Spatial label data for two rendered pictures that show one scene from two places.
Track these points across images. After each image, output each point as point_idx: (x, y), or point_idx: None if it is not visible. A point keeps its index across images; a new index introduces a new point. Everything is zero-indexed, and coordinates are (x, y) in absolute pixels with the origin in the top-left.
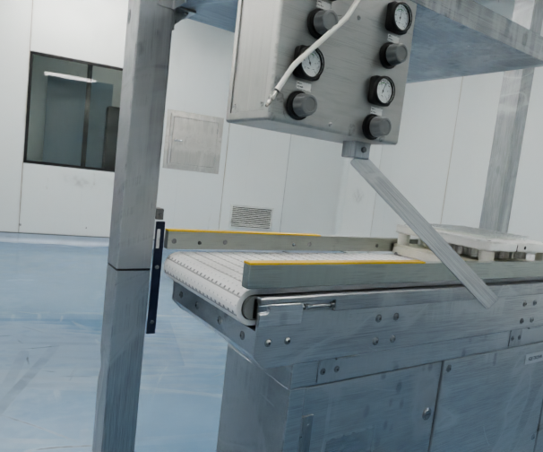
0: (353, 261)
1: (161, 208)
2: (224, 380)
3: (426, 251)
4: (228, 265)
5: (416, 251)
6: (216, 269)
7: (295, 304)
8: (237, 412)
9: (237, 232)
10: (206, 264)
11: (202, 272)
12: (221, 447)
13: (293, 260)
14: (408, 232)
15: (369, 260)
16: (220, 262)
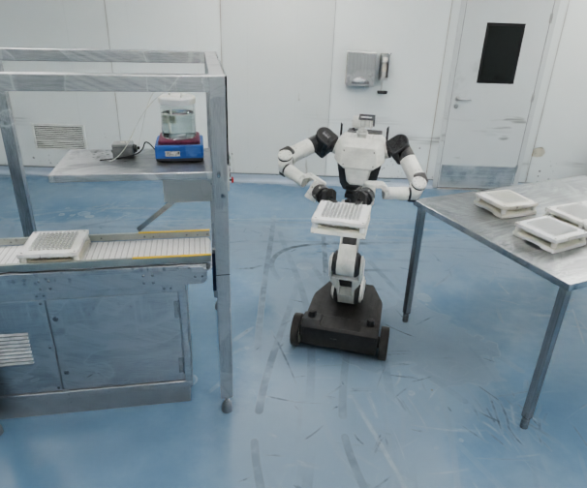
0: (171, 230)
1: (212, 248)
2: (186, 303)
3: (83, 252)
4: (198, 250)
5: (82, 256)
6: (205, 247)
7: None
8: (187, 303)
9: (179, 255)
10: (204, 251)
11: (209, 249)
12: (188, 322)
13: (193, 230)
14: (79, 251)
15: (163, 231)
16: (198, 252)
